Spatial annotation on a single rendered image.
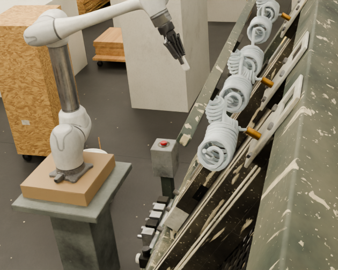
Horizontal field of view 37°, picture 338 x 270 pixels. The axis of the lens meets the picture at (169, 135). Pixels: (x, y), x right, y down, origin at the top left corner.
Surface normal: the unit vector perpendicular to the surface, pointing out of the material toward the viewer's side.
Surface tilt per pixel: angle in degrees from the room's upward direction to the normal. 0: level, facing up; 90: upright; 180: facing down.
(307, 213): 31
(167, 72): 90
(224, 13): 90
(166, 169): 90
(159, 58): 90
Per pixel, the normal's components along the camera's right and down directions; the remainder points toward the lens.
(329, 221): 0.42, -0.69
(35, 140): -0.25, 0.51
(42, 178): -0.08, -0.86
